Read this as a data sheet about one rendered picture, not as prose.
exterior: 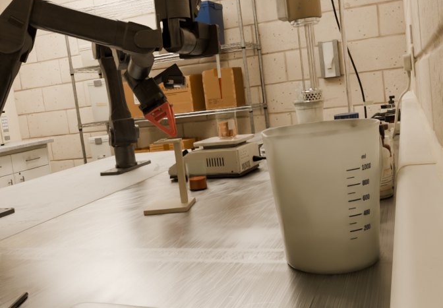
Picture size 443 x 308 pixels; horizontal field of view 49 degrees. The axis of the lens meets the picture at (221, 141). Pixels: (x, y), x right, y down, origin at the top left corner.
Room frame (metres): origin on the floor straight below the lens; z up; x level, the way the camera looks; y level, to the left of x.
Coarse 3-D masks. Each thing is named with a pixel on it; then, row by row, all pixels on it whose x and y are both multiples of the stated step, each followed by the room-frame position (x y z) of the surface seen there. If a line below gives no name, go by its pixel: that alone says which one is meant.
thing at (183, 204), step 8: (176, 144) 0.87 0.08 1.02; (176, 152) 0.87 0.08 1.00; (176, 160) 0.87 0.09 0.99; (184, 168) 0.88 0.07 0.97; (184, 176) 0.87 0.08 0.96; (184, 184) 0.87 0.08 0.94; (184, 192) 0.87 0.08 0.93; (160, 200) 0.91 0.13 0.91; (168, 200) 0.90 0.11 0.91; (176, 200) 0.90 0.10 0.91; (184, 200) 0.87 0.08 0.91; (192, 200) 0.89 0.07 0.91; (152, 208) 0.85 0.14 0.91; (160, 208) 0.85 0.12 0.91; (168, 208) 0.84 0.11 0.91; (176, 208) 0.84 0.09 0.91; (184, 208) 0.84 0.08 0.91
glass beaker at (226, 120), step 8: (216, 112) 1.16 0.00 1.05; (224, 112) 1.15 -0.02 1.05; (232, 112) 1.15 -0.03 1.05; (216, 120) 1.16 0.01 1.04; (224, 120) 1.15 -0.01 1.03; (232, 120) 1.15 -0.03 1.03; (224, 128) 1.15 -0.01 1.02; (232, 128) 1.15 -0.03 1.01; (224, 136) 1.15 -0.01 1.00; (232, 136) 1.15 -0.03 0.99
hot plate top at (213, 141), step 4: (240, 136) 1.19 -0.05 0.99; (244, 136) 1.18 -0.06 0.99; (248, 136) 1.17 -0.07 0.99; (252, 136) 1.20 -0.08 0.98; (204, 140) 1.19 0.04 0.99; (208, 140) 1.17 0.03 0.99; (212, 140) 1.16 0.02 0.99; (216, 140) 1.15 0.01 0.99; (220, 140) 1.14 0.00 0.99; (224, 140) 1.13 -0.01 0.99; (228, 140) 1.12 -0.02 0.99; (232, 140) 1.11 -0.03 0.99; (236, 140) 1.11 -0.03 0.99; (240, 140) 1.13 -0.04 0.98; (244, 140) 1.15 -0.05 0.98; (196, 144) 1.15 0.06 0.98; (200, 144) 1.15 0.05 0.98; (204, 144) 1.14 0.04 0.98; (208, 144) 1.14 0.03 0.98; (212, 144) 1.13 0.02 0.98; (216, 144) 1.13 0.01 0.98; (220, 144) 1.13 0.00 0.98; (224, 144) 1.12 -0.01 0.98
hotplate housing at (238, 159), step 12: (228, 144) 1.13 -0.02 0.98; (240, 144) 1.16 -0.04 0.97; (252, 144) 1.18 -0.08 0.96; (192, 156) 1.15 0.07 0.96; (204, 156) 1.14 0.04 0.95; (216, 156) 1.13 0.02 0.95; (228, 156) 1.11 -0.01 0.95; (240, 156) 1.11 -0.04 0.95; (252, 156) 1.17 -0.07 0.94; (216, 168) 1.13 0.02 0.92; (228, 168) 1.11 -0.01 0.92; (240, 168) 1.10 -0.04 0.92; (252, 168) 1.17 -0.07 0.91
